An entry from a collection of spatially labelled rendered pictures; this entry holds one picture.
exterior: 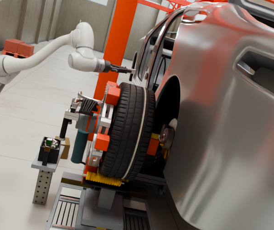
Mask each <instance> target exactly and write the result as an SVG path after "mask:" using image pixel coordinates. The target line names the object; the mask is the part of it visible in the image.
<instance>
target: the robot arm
mask: <svg viewBox="0 0 274 230"><path fill-rule="evenodd" d="M64 45H70V46H72V47H73V48H75V49H76V52H73V53H71V54H69V56H68V65H69V67H71V68H73V69H75V70H78V71H83V72H97V73H102V72H103V73H108V72H109V71H110V70H111V71H112V72H116V73H125V74H127V73H131V74H135V72H136V70H135V69H131V68H126V66H125V67H122V66H118V65H114V64H111V63H110V61H107V60H104V59H103V58H98V57H94V54H93V47H94V35H93V30H92V28H91V26H90V25H89V24H88V23H86V22H81V23H79V24H78V25H77V26H76V29H75V30H74V31H72V32H71V33H70V34H67V35H64V36H61V37H58V38H56V39H55V40H53V41H52V42H51V43H49V44H48V45H46V46H45V47H43V48H42V49H41V50H40V51H38V52H37V53H35V54H34V55H32V56H31V57H29V58H25V59H20V58H14V57H12V56H8V55H0V93H1V91H2V90H3V88H4V87H5V85H6V84H9V83H10V82H11V81H12V80H13V79H14V78H15V77H16V76H17V75H18V74H19V73H20V72H21V71H23V70H28V69H30V68H33V67H35V66H37V65H38V64H40V63H41V62H42V61H44V60H45V59H46V58H47V57H49V56H50V55H51V54H52V53H54V52H55V51H56V50H57V49H59V48H60V47H62V46H64Z"/></svg>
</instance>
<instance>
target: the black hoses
mask: <svg viewBox="0 0 274 230"><path fill-rule="evenodd" d="M97 103H98V102H97V101H94V100H93V99H84V100H83V102H82V105H81V108H80V109H79V112H78V113H80V114H84V115H89V116H93V114H94V112H92V111H96V112H97V111H98V108H97V107H96V106H97Z"/></svg>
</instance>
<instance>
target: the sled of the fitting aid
mask: <svg viewBox="0 0 274 230"><path fill-rule="evenodd" d="M86 189H87V188H86V187H83V188H82V191H81V195H80V200H79V206H78V213H77V218H76V223H75V228H74V230H110V229H105V228H99V227H94V226H89V225H82V224H81V219H82V213H83V205H84V198H85V193H86ZM88 189H92V190H97V189H93V188H88ZM97 191H101V189H99V190H97ZM116 194H117V193H116ZM118 195H121V196H122V206H123V219H124V228H123V230H126V228H125V218H124V202H123V195H122V194H118Z"/></svg>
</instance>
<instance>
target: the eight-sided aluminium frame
mask: <svg viewBox="0 0 274 230"><path fill-rule="evenodd" d="M109 86H112V85H107V87H106V94H107V91H108V88H109ZM112 87H115V86H112ZM115 88H116V87H115ZM106 109H107V103H104V106H103V110H102V108H101V109H100V113H99V114H100V115H101V113H102V116H101V118H100V122H99V128H98V132H97V133H101V129H102V127H106V128H105V132H104V135H107V134H108V130H109V128H110V125H111V120H112V119H111V118H112V113H113V109H114V105H111V106H110V110H109V116H108V118H106V117H105V113H106ZM96 135H97V134H94V137H93V142H92V146H91V149H90V153H89V154H90V155H89V160H88V166H92V167H97V166H98V163H99V160H100V159H101V157H102V154H103V151H102V150H98V149H95V148H94V144H95V141H96ZM94 157H95V160H93V158H94Z"/></svg>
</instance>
